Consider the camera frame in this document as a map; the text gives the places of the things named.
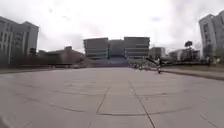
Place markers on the low dark building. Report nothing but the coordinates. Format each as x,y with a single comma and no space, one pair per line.
63,56

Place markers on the long raised kerb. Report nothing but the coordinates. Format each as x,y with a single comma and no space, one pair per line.
195,73

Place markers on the tall grey building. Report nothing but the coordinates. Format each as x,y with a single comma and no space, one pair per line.
16,38

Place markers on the grey twin-block building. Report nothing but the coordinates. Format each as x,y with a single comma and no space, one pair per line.
116,48

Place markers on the large white building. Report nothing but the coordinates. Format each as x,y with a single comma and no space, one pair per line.
214,33

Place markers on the low pale building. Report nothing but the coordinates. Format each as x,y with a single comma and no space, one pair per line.
178,55

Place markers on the person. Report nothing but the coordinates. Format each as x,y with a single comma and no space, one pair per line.
159,66

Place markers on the small grey building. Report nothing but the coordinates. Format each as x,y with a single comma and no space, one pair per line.
156,52

